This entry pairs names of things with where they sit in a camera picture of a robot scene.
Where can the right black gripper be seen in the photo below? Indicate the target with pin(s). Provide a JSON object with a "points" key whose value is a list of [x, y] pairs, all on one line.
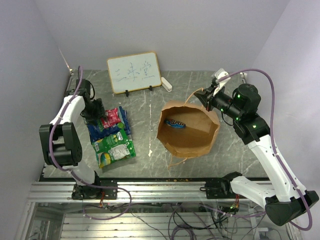
{"points": [[205, 95]]}

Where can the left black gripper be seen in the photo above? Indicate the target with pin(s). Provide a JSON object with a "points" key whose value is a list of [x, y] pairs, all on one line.
{"points": [[100, 112]]}

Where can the blue green Burts vinegar bag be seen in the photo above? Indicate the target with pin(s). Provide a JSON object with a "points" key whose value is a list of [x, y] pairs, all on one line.
{"points": [[97, 130]]}

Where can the red snack packet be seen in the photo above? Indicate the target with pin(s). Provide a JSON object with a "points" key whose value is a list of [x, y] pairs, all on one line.
{"points": [[110, 118]]}

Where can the brown paper bag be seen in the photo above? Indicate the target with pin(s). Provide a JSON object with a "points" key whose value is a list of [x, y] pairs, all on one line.
{"points": [[196, 140]]}

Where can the green snack packet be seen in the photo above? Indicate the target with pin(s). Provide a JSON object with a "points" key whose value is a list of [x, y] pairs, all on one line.
{"points": [[112, 141]]}

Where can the green Chuba cassava chips bag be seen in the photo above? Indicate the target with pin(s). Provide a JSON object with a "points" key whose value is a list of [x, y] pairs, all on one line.
{"points": [[130, 146]]}

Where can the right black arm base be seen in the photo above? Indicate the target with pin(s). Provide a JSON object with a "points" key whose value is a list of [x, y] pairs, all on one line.
{"points": [[218, 189]]}

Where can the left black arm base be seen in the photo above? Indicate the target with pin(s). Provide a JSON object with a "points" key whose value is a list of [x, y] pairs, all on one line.
{"points": [[84, 192]]}

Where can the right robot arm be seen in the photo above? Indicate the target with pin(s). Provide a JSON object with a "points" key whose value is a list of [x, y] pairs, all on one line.
{"points": [[288, 198]]}

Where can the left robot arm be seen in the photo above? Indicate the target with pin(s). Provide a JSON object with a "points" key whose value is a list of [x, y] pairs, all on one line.
{"points": [[61, 146]]}

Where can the white eraser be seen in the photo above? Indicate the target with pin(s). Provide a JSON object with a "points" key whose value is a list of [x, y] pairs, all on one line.
{"points": [[167, 86]]}

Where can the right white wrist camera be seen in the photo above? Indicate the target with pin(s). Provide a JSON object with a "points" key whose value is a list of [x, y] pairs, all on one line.
{"points": [[219, 79]]}

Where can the small whiteboard yellow frame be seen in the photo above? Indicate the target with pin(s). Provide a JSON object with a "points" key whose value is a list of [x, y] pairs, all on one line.
{"points": [[134, 72]]}

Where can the aluminium rail frame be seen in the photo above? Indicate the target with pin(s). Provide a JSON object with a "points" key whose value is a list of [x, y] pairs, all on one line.
{"points": [[146, 209]]}

